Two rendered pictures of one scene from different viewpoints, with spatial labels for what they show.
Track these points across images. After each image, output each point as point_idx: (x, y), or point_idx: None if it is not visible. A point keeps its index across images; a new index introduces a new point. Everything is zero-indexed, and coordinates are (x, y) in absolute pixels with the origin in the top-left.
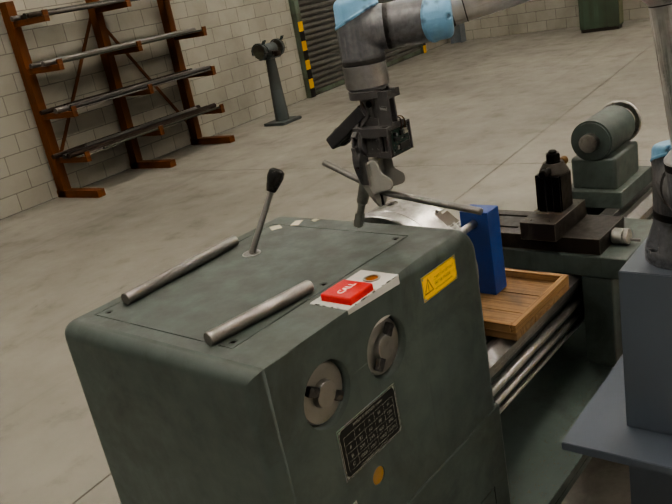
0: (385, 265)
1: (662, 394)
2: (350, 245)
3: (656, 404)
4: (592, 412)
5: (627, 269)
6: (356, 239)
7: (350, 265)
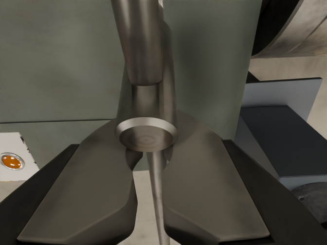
0: (54, 152)
1: (241, 137)
2: (80, 33)
3: (239, 130)
4: (245, 88)
5: (283, 181)
6: (114, 20)
7: (17, 104)
